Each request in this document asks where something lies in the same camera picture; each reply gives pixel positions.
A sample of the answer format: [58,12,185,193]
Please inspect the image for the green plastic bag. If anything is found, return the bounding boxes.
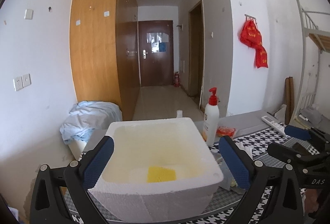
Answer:
[230,179,246,195]

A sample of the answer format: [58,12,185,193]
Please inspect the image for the yellow foam net sleeve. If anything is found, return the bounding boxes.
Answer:
[147,166,177,183]

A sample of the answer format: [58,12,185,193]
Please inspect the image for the blue face mask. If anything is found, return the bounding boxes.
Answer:
[219,160,234,190]

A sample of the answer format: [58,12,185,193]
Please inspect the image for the white foam sheets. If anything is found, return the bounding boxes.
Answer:
[236,142,253,158]

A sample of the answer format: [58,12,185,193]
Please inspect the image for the person's right hand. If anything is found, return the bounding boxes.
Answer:
[304,189,322,215]

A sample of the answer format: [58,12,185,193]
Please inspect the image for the black smartphone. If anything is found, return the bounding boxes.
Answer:
[292,143,312,156]

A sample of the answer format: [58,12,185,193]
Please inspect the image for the white remote control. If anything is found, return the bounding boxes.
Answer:
[261,116,287,138]

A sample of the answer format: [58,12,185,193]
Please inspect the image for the houndstooth table cloth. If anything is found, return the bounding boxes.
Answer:
[64,127,318,223]

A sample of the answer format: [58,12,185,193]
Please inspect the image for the red snack packet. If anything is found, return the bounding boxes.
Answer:
[216,126,236,138]

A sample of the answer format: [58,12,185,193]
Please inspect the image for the wooden sticks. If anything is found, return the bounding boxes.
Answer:
[285,77,294,125]

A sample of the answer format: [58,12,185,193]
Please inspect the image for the white pump lotion bottle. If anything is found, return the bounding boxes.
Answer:
[202,87,220,147]

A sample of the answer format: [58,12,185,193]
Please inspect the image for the light blue crumpled sheet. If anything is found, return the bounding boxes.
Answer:
[60,101,123,145]

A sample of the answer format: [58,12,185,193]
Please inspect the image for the white styrofoam box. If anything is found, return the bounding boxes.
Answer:
[90,117,223,223]

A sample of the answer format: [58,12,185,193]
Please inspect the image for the blue spray bottle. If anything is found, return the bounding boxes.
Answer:
[176,110,183,118]

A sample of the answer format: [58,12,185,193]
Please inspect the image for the metal bunk bed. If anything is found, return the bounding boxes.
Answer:
[290,0,329,127]

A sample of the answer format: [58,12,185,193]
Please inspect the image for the red cloth bags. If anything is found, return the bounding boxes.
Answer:
[239,18,269,68]

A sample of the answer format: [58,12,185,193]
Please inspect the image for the red fire extinguisher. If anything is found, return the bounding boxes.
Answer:
[174,72,180,87]

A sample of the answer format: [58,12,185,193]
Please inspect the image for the wooden wardrobe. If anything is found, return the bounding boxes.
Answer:
[69,0,140,121]

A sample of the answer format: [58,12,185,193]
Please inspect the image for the dark brown entrance door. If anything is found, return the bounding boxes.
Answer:
[138,20,174,87]

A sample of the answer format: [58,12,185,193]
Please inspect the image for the white wall socket pair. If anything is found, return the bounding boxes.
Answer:
[13,74,31,92]

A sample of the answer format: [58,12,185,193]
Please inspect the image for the side doorway frame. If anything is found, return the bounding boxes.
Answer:
[189,0,205,108]

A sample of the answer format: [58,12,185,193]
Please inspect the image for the white wall switch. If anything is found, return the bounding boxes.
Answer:
[24,9,34,20]

